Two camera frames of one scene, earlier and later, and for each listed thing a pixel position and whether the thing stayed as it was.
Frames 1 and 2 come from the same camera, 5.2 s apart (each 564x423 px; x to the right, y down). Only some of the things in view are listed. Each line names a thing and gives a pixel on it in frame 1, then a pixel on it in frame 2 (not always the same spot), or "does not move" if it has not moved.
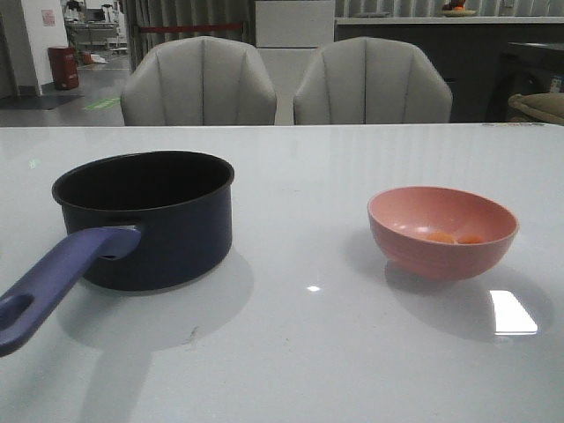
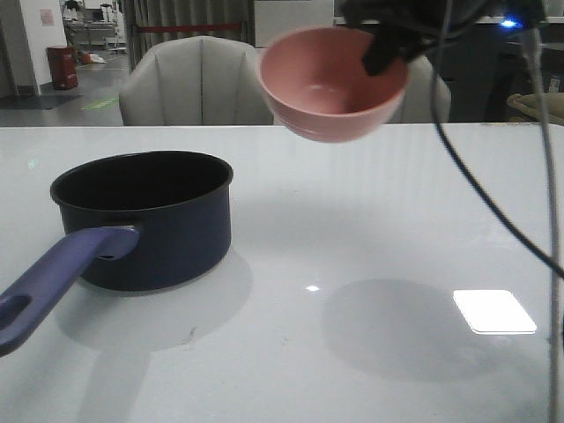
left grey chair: (198, 81) does not move
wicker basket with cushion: (545, 107) does not move
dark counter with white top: (486, 60) does not move
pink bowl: (402, 219) → (321, 87)
